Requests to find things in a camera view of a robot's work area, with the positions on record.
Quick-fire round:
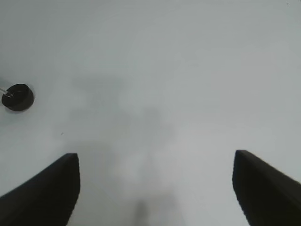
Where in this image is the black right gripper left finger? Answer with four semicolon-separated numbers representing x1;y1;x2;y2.
0;153;80;226

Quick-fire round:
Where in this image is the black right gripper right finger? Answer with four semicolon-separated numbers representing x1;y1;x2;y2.
232;150;301;226

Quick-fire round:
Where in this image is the small black teacup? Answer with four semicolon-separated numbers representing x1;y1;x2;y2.
1;83;35;112

